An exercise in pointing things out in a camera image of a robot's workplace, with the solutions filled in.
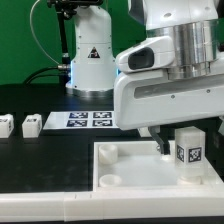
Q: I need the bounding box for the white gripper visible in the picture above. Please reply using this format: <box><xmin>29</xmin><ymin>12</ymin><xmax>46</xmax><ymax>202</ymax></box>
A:
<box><xmin>114</xmin><ymin>70</ymin><xmax>224</xmax><ymax>155</ymax></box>

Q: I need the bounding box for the white square tabletop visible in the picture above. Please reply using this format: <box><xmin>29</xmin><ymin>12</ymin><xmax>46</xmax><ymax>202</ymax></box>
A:
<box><xmin>93</xmin><ymin>141</ymin><xmax>224</xmax><ymax>191</ymax></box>

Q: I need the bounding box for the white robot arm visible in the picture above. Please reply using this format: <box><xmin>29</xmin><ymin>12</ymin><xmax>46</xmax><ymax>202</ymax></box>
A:
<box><xmin>114</xmin><ymin>0</ymin><xmax>224</xmax><ymax>154</ymax></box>

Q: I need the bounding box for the white U-shaped fence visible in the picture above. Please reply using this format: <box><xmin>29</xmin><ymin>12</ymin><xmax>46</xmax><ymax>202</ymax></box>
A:
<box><xmin>0</xmin><ymin>190</ymin><xmax>224</xmax><ymax>222</ymax></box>

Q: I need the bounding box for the white marker sheet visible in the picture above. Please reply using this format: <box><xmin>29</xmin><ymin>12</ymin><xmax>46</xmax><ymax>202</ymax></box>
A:
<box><xmin>44</xmin><ymin>111</ymin><xmax>116</xmax><ymax>130</ymax></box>

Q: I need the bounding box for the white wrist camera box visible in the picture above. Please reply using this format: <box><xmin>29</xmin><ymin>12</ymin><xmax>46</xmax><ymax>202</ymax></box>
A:
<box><xmin>116</xmin><ymin>36</ymin><xmax>175</xmax><ymax>74</ymax></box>

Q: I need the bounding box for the black base cable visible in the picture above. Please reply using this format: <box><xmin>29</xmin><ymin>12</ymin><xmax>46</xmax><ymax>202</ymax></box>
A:
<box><xmin>23</xmin><ymin>64</ymin><xmax>72</xmax><ymax>85</ymax></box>

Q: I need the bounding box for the grey cable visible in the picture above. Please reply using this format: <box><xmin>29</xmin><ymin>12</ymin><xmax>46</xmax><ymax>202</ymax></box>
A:
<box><xmin>29</xmin><ymin>0</ymin><xmax>63</xmax><ymax>66</ymax></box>

